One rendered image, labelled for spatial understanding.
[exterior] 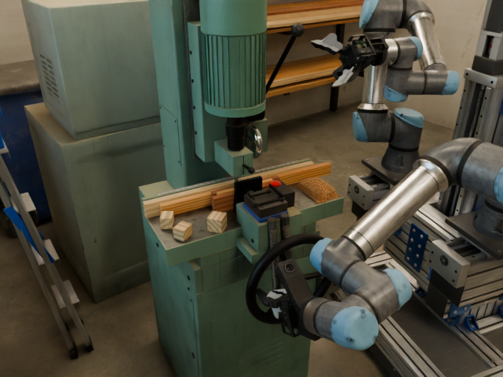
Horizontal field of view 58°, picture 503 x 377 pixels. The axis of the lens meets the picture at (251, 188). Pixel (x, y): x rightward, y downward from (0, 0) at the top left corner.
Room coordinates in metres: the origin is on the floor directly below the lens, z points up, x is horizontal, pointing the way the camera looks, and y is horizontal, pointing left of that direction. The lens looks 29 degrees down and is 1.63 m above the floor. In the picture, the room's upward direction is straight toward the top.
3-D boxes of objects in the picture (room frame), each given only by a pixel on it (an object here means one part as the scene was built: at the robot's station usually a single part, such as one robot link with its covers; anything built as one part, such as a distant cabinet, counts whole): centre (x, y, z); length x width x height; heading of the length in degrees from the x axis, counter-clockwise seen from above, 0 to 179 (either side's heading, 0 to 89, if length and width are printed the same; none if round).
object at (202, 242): (1.18, -0.01, 0.87); 0.61 x 0.30 x 0.06; 118
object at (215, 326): (1.37, 0.11, 0.36); 0.58 x 0.45 x 0.71; 28
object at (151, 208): (1.29, 0.05, 0.93); 0.60 x 0.02 x 0.05; 118
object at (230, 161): (1.29, 0.05, 1.03); 0.14 x 0.07 x 0.09; 28
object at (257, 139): (1.44, 0.00, 1.02); 0.12 x 0.03 x 0.12; 28
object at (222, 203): (1.22, 0.03, 0.93); 0.20 x 0.02 x 0.05; 118
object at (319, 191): (1.31, -0.22, 0.92); 0.14 x 0.09 x 0.04; 28
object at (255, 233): (1.10, -0.05, 0.92); 0.15 x 0.13 x 0.09; 118
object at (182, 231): (1.05, 0.19, 0.92); 0.04 x 0.04 x 0.03; 61
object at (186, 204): (1.29, 0.00, 0.92); 0.62 x 0.02 x 0.04; 118
